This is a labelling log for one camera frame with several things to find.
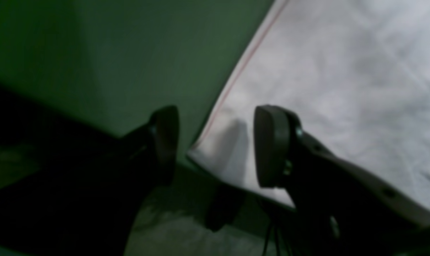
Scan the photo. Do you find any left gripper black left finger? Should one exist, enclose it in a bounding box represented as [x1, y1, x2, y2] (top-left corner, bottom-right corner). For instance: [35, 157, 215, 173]
[0, 105, 179, 256]

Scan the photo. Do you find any pink t-shirt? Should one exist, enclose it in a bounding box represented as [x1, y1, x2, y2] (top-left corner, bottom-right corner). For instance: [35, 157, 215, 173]
[187, 0, 430, 209]

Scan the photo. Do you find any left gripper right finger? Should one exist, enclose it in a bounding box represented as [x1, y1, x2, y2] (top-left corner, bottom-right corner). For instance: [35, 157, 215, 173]
[253, 105, 430, 256]

